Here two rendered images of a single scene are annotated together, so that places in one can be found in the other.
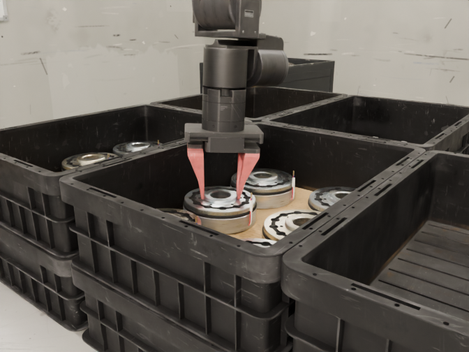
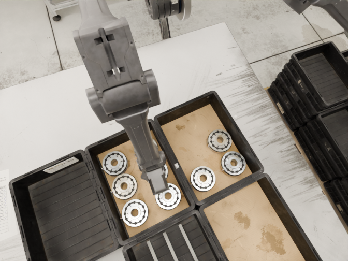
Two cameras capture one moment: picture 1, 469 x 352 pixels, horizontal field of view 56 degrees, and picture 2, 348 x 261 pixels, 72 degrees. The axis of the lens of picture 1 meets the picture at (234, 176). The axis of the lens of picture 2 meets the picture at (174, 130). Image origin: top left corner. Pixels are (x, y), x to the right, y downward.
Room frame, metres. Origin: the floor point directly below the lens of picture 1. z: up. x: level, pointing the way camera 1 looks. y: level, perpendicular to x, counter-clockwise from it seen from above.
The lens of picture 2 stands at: (0.73, -0.11, 1.84)
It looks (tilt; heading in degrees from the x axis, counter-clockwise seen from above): 70 degrees down; 116
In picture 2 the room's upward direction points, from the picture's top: straight up
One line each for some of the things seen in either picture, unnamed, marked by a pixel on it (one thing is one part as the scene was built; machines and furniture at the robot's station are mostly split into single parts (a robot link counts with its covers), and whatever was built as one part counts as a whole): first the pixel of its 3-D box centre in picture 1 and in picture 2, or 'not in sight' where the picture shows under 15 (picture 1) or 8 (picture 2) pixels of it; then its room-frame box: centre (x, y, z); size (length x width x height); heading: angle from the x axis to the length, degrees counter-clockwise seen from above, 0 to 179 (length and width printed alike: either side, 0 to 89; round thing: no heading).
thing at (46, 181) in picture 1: (114, 135); (206, 143); (0.73, 0.20, 0.92); 0.40 x 0.30 x 0.02; 142
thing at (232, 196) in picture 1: (220, 196); not in sight; (0.58, 0.02, 0.87); 0.05 x 0.05 x 0.01
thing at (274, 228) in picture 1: (304, 227); (124, 186); (0.50, -0.09, 0.86); 0.10 x 0.10 x 0.01
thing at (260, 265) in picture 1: (260, 170); (138, 176); (0.54, -0.03, 0.92); 0.40 x 0.30 x 0.02; 142
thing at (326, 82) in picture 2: not in sight; (309, 89); (1.23, 1.06, 0.37); 0.40 x 0.30 x 0.45; 136
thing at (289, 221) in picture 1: (304, 223); (124, 186); (0.50, -0.09, 0.86); 0.05 x 0.05 x 0.01
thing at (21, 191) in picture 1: (116, 165); (204, 147); (0.73, 0.20, 0.87); 0.40 x 0.30 x 0.11; 142
